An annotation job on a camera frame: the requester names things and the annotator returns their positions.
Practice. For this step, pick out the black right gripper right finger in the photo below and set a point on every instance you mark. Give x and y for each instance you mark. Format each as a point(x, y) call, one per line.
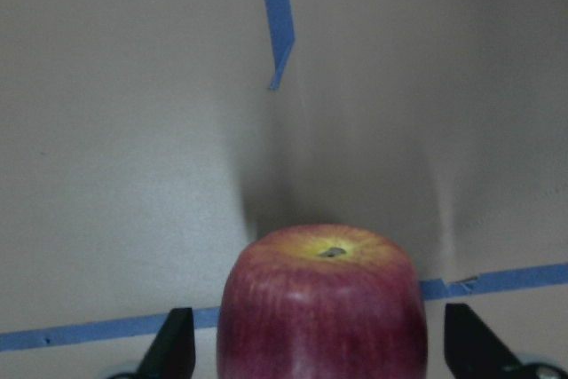
point(472, 349)

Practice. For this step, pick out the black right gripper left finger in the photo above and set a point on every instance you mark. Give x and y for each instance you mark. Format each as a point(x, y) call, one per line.
point(172, 353)

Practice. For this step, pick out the red apple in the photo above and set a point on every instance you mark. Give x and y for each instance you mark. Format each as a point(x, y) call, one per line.
point(322, 301)

